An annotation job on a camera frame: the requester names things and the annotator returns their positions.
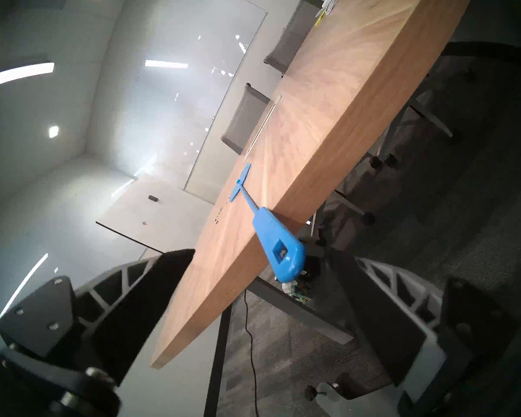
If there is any blue plastic fly swatter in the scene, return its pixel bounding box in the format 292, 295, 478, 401
229, 163, 307, 283

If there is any linear ceiling light strip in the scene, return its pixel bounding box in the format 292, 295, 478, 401
0, 63, 55, 92

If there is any silver table power outlet box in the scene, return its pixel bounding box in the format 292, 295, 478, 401
242, 95, 282, 165

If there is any glass wall board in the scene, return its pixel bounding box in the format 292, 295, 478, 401
85, 0, 268, 205

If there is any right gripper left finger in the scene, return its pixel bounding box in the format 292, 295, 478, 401
0, 248, 196, 387

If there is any thin black cable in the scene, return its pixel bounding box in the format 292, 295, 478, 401
243, 289, 262, 417

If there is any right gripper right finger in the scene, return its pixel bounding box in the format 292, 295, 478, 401
328, 251, 521, 417

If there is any grey mesh office chair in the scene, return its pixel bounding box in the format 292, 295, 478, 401
221, 83, 376, 247
264, 0, 456, 168

